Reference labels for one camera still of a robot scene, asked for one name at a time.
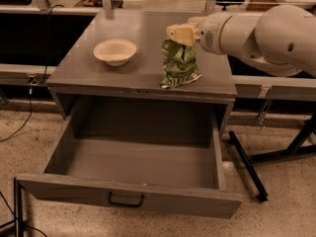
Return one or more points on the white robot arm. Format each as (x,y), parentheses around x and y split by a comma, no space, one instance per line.
(280,41)

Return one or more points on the grey barrier rail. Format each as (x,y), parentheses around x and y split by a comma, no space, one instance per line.
(36,43)

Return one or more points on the black metal stand base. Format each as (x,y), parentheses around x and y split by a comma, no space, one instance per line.
(294,150)

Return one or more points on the grey open drawer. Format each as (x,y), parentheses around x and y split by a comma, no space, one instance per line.
(168,151)

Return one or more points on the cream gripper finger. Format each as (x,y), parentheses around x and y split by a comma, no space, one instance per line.
(186,34)
(196,20)

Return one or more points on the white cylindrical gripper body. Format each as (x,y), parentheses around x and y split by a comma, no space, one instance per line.
(210,34)

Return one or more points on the white paper bowl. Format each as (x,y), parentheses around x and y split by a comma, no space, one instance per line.
(115,52)

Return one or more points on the grey cabinet counter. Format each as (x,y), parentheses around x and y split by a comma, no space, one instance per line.
(81,73)

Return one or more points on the green jalapeno chip bag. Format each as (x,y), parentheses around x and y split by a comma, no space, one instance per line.
(179,63)

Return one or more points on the black metal frame left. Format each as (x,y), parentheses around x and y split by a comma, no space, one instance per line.
(18,209)

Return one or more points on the black drawer handle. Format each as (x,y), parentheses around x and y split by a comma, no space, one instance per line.
(125,201)

